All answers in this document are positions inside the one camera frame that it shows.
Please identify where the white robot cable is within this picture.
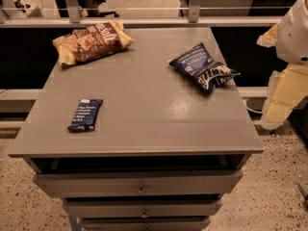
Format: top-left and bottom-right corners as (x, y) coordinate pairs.
(244, 100), (264, 116)

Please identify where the metal railing frame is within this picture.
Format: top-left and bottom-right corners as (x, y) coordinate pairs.
(1, 0), (281, 28)

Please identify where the blue chip bag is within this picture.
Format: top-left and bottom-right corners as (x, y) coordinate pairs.
(168, 42), (240, 93)

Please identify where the blue rxbar blueberry bar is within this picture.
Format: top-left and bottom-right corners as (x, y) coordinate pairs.
(67, 99), (103, 133)

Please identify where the brown chip bag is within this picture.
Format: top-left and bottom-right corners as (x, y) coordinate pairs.
(53, 20), (135, 69)

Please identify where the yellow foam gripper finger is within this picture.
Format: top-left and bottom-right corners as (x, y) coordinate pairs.
(257, 24), (278, 47)
(261, 64), (308, 130)

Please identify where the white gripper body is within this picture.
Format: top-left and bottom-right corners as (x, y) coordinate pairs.
(276, 0), (308, 64)

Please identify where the grey drawer cabinet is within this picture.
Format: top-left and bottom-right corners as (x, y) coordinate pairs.
(11, 28), (263, 231)

